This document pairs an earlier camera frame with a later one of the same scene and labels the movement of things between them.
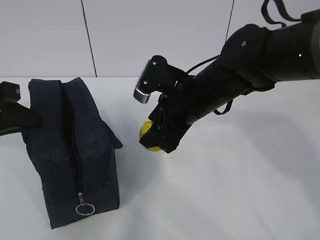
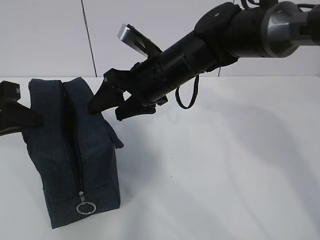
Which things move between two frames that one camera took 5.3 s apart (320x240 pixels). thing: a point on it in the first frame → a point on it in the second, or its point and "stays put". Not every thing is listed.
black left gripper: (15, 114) stays put
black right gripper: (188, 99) → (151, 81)
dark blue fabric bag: (75, 151) stays put
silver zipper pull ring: (80, 194) stays put
